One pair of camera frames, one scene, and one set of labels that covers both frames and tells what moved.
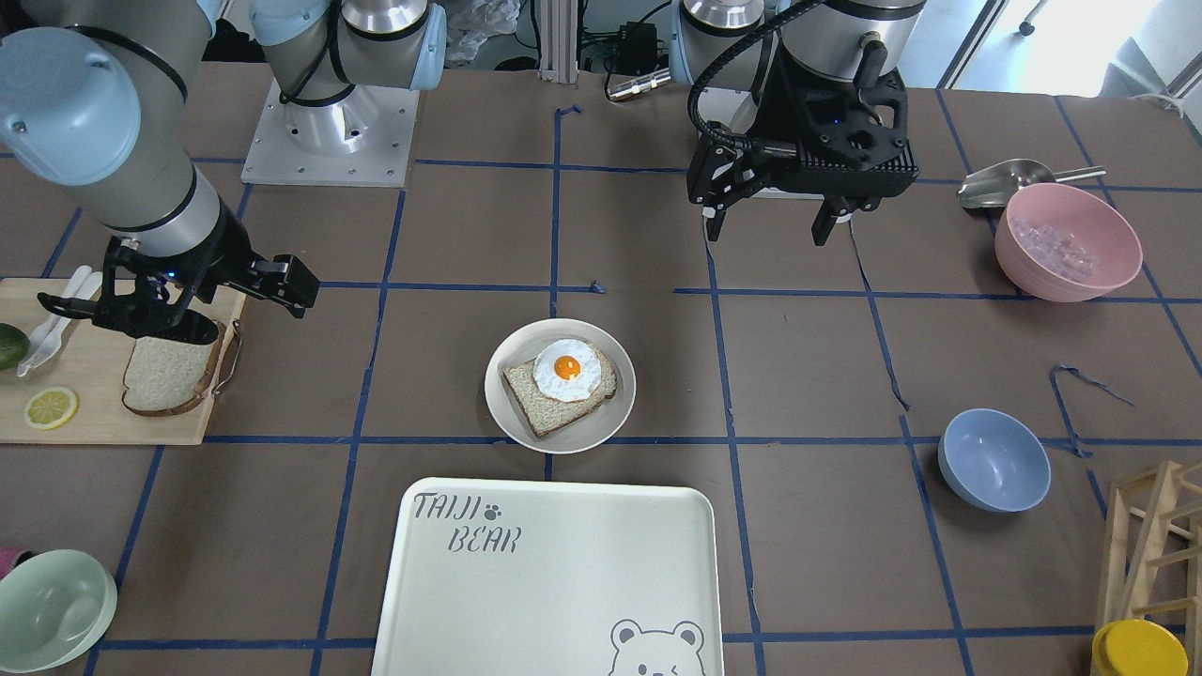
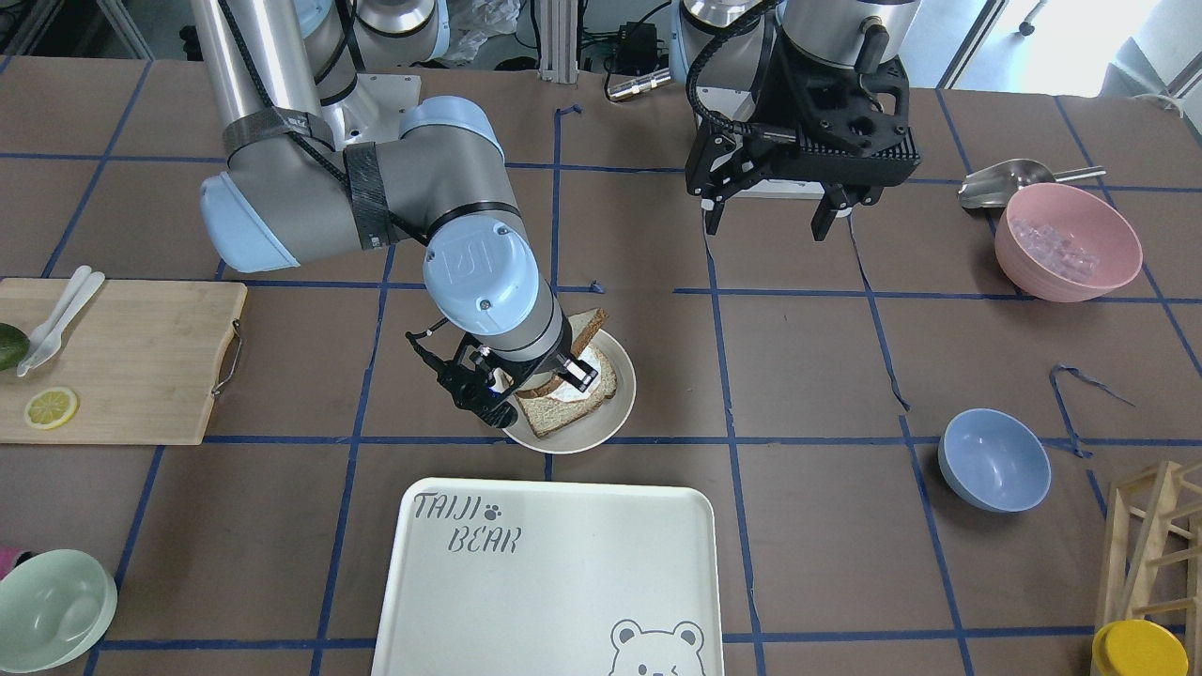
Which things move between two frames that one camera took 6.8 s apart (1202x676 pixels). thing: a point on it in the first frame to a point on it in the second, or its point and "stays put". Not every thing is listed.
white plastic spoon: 73,288 stays put
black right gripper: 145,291 to 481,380
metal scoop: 994,185 stays put
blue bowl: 994,461 stays put
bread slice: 162,376 to 583,324
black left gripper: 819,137 stays put
